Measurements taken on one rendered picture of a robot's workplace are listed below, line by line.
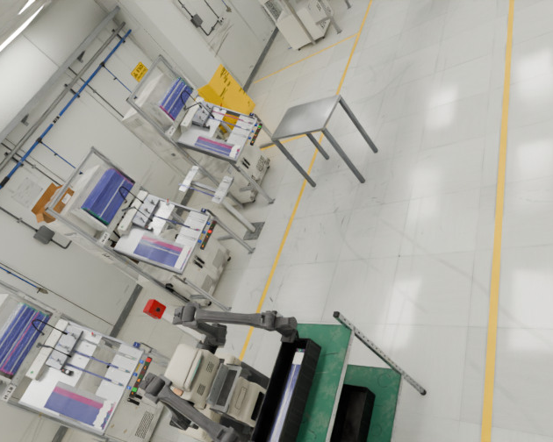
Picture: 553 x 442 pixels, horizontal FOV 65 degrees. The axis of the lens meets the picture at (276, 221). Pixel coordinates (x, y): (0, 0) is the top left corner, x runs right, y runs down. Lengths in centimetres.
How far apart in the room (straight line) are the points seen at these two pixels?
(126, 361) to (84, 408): 45
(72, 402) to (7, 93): 360
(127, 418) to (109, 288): 212
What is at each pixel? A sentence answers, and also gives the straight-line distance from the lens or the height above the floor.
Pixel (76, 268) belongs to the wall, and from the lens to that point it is 585.
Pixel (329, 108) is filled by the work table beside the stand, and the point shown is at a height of 80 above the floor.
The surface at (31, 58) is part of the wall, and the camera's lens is 629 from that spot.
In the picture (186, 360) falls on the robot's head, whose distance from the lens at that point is 241.
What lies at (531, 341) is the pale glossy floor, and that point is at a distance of 306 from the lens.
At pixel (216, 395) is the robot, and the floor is 105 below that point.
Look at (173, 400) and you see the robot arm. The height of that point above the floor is 154.
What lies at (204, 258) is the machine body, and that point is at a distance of 478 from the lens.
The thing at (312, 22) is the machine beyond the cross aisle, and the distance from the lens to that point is 780.
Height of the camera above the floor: 275
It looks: 34 degrees down
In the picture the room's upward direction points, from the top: 46 degrees counter-clockwise
